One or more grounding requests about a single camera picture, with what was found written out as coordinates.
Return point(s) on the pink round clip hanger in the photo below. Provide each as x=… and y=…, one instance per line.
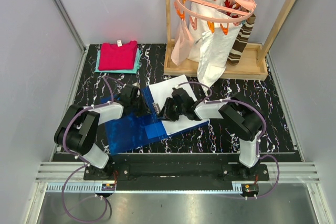
x=236, y=10

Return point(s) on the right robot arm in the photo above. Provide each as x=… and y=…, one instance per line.
x=240, y=116

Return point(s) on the teal shirt folded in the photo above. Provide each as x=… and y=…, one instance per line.
x=134, y=70

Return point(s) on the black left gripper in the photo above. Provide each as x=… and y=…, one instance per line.
x=145, y=110

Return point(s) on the large white hanging towel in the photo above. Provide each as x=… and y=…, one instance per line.
x=202, y=27

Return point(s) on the wooden rack tray base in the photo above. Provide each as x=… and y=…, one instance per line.
x=252, y=65

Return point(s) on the pale pink hanging cloth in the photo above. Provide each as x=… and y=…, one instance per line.
x=183, y=44

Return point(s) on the brown striped sock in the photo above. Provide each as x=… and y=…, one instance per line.
x=241, y=41

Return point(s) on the blue file folder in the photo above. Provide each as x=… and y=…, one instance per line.
x=131, y=132

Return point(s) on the white paper stack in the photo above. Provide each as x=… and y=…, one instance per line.
x=159, y=92

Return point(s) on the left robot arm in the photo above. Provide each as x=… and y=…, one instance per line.
x=78, y=128

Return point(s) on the pink shirt folded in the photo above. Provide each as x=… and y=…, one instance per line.
x=115, y=57

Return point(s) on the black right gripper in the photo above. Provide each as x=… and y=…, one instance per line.
x=166, y=113

